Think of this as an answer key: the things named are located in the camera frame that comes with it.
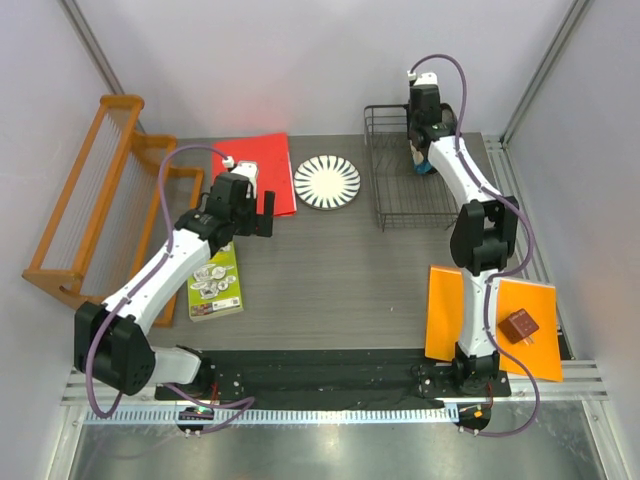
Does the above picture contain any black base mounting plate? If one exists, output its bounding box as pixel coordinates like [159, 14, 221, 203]
[177, 349, 511, 411]

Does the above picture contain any orange wooden rack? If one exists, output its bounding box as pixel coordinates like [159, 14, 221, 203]
[22, 95, 205, 309]

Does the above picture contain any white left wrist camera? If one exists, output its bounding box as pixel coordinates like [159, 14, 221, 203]
[221, 156, 259, 199]

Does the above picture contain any dark red rimmed plate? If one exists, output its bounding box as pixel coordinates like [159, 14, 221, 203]
[440, 103, 458, 135]

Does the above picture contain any blue polka dot plate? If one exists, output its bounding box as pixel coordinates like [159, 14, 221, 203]
[411, 146, 436, 175]

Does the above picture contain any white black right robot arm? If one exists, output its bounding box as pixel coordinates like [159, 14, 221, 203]
[407, 78, 518, 395]

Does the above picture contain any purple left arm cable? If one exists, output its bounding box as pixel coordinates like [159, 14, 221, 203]
[84, 144, 257, 435]

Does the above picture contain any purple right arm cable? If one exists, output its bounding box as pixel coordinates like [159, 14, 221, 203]
[409, 53, 541, 440]

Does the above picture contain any white slotted cable duct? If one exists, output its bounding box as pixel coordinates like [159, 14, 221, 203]
[84, 404, 459, 426]

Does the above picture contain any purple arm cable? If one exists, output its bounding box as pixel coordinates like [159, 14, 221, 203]
[84, 144, 257, 435]
[409, 53, 541, 440]

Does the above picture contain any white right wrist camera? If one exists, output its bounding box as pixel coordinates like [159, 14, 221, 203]
[407, 70, 438, 88]

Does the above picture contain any orange folder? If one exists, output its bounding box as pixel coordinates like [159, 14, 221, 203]
[425, 266, 563, 382]

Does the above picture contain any white blue striped plate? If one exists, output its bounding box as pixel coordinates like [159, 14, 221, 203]
[293, 154, 361, 211]

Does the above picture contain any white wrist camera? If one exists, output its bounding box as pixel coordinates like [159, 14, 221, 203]
[407, 70, 438, 88]
[221, 156, 259, 199]

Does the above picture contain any green booklet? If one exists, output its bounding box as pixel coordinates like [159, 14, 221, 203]
[187, 242, 244, 322]

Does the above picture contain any black wire dish rack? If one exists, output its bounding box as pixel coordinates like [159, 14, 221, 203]
[363, 104, 459, 230]

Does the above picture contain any small brown block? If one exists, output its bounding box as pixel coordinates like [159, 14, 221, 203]
[498, 309, 539, 345]

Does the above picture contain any red folder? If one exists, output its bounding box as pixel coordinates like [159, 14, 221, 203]
[213, 132, 297, 217]

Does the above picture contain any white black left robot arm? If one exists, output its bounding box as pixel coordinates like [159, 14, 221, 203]
[74, 161, 275, 399]

